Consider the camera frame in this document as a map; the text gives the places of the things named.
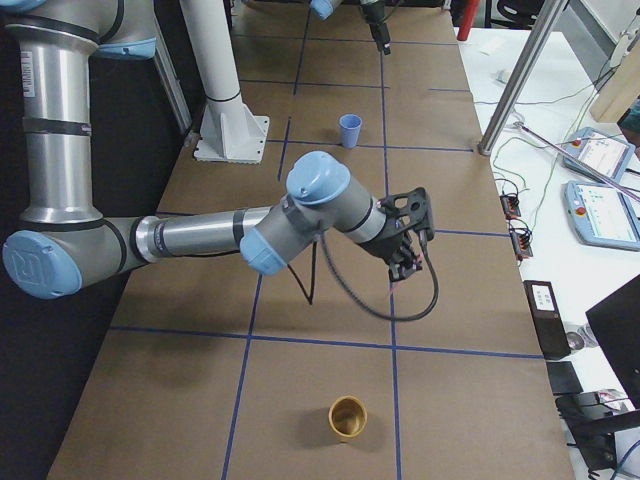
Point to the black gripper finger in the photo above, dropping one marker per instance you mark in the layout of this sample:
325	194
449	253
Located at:
400	271

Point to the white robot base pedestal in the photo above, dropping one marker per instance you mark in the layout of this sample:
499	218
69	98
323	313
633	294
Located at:
229	131

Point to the yellow cup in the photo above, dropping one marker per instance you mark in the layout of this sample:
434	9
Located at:
347	418

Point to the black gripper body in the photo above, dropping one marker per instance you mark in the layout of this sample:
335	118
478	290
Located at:
384	246

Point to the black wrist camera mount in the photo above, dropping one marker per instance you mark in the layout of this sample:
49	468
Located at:
408	211

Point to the long metal grabber stick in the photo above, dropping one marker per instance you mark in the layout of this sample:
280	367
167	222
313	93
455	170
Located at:
594	173

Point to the black box device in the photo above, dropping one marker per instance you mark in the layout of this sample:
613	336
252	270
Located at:
546	319

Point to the lower teach pendant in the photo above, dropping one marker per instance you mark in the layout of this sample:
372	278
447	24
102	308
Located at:
601	216

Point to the upper teach pendant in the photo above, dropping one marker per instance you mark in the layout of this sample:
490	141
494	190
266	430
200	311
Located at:
607	153

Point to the teach pendant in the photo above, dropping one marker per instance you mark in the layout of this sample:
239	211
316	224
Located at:
601	216
607	153

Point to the aluminium frame post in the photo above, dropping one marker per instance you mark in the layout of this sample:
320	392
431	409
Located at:
547	19

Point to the blue ribbed cup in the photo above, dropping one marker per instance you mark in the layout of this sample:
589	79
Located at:
350	126

